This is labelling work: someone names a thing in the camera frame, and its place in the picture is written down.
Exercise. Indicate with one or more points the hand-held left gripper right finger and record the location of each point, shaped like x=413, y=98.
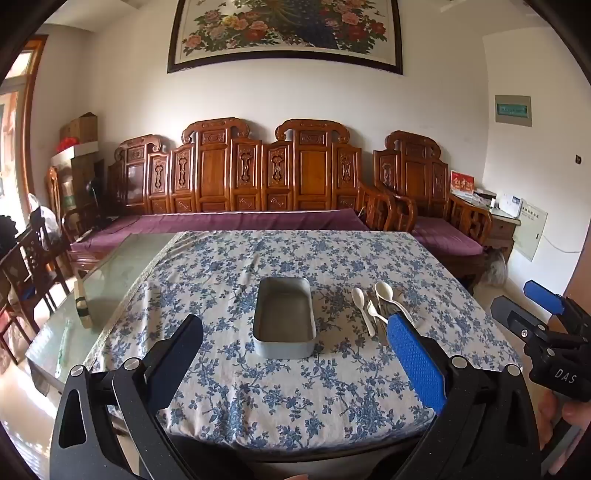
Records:
x=415, y=360

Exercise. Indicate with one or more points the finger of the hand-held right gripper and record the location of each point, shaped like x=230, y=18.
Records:
x=510, y=316
x=545, y=290

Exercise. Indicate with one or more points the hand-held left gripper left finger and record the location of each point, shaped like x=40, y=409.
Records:
x=180, y=350

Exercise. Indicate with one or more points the white plastic fork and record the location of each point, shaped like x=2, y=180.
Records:
x=375, y=310

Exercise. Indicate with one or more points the large white plastic spoon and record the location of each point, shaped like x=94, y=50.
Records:
x=384, y=290

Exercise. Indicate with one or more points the small white plastic spoon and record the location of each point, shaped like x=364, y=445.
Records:
x=358, y=297

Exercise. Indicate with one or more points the rectangular metal tray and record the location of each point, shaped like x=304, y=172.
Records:
x=282, y=318

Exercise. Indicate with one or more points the person's right hand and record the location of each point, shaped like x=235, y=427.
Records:
x=577, y=414

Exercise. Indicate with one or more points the grey fluffy duster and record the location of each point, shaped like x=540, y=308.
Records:
x=495, y=267

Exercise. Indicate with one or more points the blue floral tablecloth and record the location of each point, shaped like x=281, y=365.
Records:
x=207, y=286

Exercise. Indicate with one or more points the wooden side table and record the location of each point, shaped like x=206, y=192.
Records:
x=501, y=230

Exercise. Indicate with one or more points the white device with blue label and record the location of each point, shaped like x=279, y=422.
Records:
x=511, y=204

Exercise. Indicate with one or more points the short purple seat cushion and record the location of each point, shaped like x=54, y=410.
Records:
x=443, y=235

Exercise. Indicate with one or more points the white flat boxes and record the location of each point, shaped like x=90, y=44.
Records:
x=485, y=197

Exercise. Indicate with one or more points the long green packet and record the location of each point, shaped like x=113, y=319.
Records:
x=63, y=346

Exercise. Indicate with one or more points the long purple seat cushion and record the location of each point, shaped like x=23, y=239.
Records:
x=207, y=221

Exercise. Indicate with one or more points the dark wooden chair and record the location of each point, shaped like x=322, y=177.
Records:
x=27, y=286

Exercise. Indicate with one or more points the carved wooden armchair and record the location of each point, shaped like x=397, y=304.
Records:
x=415, y=170

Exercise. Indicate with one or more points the carved wooden sofa bench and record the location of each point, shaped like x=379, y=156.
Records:
x=214, y=170

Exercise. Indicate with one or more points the white plastic bag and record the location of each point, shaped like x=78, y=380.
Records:
x=44, y=221

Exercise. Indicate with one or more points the dark cabinet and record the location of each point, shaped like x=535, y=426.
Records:
x=87, y=184

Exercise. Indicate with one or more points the brown cardboard box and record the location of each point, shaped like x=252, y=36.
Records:
x=81, y=129

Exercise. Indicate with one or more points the framed floral painting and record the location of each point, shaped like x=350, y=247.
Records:
x=286, y=32

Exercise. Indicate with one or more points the white wall distribution box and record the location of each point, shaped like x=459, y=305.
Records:
x=531, y=228

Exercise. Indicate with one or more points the grey wall panel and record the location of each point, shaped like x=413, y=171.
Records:
x=512, y=110

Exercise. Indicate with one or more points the wooden door frame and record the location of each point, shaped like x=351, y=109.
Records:
x=32, y=115

